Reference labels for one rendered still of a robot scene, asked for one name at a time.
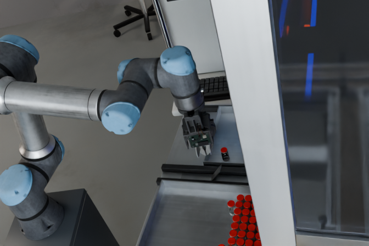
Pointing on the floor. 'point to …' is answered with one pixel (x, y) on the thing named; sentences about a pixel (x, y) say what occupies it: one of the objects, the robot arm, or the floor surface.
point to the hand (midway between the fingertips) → (205, 149)
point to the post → (255, 94)
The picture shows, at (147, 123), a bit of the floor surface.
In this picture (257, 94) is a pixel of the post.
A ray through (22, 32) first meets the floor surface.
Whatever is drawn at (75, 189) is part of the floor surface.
